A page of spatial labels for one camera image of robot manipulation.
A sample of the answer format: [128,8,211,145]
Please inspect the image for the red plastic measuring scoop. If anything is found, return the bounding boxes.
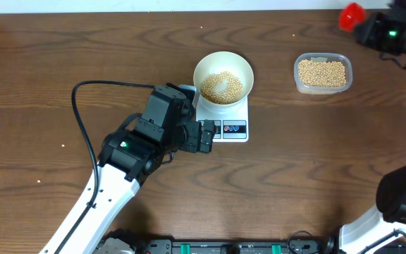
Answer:
[338,2,366,32]

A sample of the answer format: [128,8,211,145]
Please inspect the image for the soybeans in container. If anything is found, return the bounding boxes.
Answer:
[297,59,347,87]

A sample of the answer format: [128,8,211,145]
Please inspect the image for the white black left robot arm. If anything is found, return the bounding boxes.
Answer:
[42,83,216,253]

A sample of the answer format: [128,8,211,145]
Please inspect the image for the white digital kitchen scale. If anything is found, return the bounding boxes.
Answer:
[196,95,249,143]

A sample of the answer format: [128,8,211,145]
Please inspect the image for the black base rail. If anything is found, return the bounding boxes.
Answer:
[97,238,406,254]

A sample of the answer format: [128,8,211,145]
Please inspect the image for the clear plastic container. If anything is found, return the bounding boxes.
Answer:
[293,53,353,95]

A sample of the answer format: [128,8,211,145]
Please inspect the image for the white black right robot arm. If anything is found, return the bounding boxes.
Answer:
[327,0,406,253]

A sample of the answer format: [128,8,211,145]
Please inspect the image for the soybeans in bowl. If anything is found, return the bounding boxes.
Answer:
[200,71,243,104]

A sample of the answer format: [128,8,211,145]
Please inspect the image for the cream round bowl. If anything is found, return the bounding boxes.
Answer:
[193,52,254,106]

